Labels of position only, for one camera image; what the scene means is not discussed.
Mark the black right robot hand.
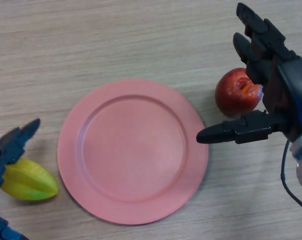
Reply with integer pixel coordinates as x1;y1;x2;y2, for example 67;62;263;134
196;2;302;145

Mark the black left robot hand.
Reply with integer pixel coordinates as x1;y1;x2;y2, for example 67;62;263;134
0;118;41;240

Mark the yellow green starfruit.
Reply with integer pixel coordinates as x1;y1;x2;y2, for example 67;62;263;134
0;158;59;202

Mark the pink round plate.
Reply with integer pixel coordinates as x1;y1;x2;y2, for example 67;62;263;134
57;78;209;226

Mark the red apple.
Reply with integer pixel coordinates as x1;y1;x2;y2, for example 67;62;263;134
214;67;264;116

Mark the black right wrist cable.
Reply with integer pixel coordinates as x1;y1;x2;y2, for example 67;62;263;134
280;139;302;217

